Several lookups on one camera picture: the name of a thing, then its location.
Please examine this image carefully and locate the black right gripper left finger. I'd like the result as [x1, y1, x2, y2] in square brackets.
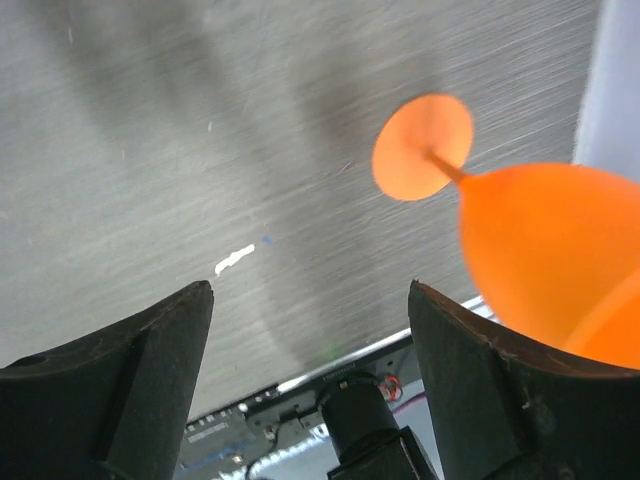
[1, 280, 214, 479]

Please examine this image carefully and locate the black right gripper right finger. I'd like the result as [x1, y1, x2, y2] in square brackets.
[408, 282, 639, 480]

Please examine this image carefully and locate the orange wine glass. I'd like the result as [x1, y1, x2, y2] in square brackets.
[371, 93, 639, 369]

